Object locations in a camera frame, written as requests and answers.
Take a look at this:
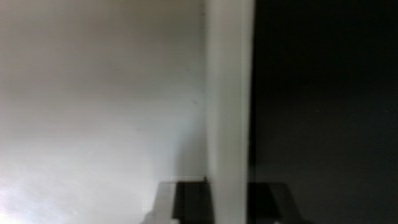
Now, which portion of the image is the white square tabletop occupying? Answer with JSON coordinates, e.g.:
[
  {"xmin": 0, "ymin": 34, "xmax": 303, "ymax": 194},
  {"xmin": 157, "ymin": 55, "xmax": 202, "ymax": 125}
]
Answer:
[{"xmin": 0, "ymin": 0, "xmax": 253, "ymax": 224}]

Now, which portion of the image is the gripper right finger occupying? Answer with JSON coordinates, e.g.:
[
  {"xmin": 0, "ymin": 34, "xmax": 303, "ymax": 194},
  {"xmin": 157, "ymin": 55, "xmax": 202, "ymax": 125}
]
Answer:
[{"xmin": 246, "ymin": 182, "xmax": 312, "ymax": 224}]

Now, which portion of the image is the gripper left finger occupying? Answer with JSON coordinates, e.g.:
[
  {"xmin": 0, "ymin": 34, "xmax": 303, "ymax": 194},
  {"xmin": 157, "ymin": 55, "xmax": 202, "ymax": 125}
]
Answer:
[{"xmin": 140, "ymin": 178, "xmax": 213, "ymax": 224}]

